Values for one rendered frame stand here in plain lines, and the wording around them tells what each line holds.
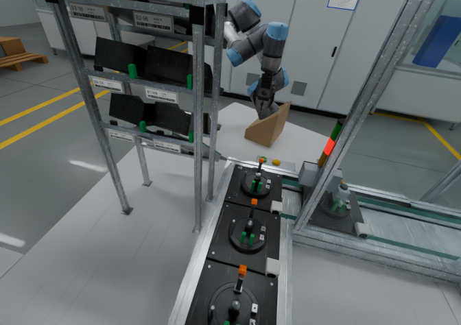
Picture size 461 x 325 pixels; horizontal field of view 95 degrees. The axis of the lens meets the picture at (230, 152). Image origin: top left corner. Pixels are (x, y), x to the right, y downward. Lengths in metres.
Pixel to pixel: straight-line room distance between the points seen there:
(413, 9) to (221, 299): 0.78
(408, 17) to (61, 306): 1.13
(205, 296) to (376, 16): 3.72
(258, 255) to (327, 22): 3.38
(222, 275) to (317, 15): 3.48
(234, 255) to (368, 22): 3.54
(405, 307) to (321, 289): 0.29
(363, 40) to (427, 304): 3.31
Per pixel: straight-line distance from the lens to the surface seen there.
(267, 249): 0.82
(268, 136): 1.38
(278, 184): 1.02
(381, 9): 3.87
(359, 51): 3.90
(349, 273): 1.03
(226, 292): 0.72
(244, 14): 1.31
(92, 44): 5.94
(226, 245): 0.80
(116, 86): 0.64
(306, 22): 3.72
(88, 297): 0.93
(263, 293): 0.76
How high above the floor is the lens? 1.67
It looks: 38 degrees down
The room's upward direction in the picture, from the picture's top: 7 degrees clockwise
